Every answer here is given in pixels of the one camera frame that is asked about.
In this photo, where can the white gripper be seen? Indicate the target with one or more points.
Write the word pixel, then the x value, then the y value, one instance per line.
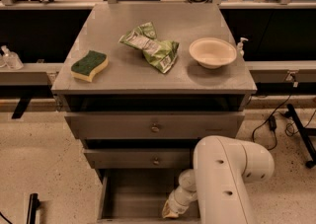
pixel 181 202

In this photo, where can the grey bottom drawer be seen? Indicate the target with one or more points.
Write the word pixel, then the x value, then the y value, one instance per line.
pixel 137 196

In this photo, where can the grey drawer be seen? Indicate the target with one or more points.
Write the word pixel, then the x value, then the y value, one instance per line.
pixel 153 125
pixel 137 196
pixel 143 158

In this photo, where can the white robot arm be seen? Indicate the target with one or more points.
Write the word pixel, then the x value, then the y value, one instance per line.
pixel 221 168

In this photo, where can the grey middle drawer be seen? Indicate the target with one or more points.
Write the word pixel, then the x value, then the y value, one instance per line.
pixel 143 158

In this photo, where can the grey top drawer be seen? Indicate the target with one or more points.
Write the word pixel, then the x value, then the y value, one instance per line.
pixel 153 125

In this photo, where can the grey drawer cabinet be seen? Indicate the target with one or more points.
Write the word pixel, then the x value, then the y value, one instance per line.
pixel 130 84

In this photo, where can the black stand foot left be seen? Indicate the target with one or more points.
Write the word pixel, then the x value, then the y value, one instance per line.
pixel 34 204

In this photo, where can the black stand leg right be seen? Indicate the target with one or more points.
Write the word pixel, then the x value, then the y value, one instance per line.
pixel 305 133

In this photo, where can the green crumpled chip bag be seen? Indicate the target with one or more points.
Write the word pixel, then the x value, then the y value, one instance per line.
pixel 161 54

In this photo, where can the white bowl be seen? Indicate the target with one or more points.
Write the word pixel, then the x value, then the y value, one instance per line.
pixel 212 53

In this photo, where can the green yellow sponge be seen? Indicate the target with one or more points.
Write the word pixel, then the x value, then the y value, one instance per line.
pixel 91 64

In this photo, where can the white pump bottle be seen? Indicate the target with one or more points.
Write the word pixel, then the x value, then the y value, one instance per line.
pixel 240 45

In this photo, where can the clear sanitizer bottle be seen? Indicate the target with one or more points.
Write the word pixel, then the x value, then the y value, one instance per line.
pixel 11 59

